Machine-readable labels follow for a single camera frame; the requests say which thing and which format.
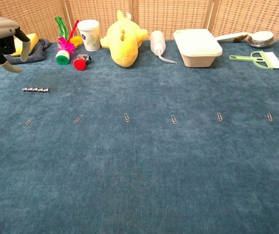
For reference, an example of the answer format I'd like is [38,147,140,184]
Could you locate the yellow sponge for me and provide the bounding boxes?
[10,33,39,57]

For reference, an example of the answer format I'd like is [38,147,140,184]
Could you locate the dark grey cloth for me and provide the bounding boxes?
[5,38,52,65]

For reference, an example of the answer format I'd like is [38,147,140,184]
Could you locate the colourful feather shuttlecock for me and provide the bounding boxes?
[54,16,83,66]

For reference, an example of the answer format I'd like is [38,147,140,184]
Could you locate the white paper cup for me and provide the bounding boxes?
[77,19,101,52]

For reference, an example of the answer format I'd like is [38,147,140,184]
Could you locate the yellow plush toy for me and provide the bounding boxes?
[100,10,149,68]

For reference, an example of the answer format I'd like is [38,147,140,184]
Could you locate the clear plastic squeeze bottle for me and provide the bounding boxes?
[149,30,178,64]

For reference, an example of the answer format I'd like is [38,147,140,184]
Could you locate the woven wooden folding screen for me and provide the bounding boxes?
[0,0,279,43]

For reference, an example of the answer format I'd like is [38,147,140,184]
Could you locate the blue velvet tablecloth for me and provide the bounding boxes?
[0,38,279,234]

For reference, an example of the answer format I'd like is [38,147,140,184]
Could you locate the beige lidded lunch box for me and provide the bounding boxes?
[173,28,223,68]

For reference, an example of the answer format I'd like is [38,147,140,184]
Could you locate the white plastic ladle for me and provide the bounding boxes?
[214,31,274,42]

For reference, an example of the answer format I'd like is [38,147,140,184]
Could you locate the clear glass dish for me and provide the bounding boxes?
[245,31,276,48]

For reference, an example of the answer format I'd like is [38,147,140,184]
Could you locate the green handled white brush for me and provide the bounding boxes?
[228,50,279,70]

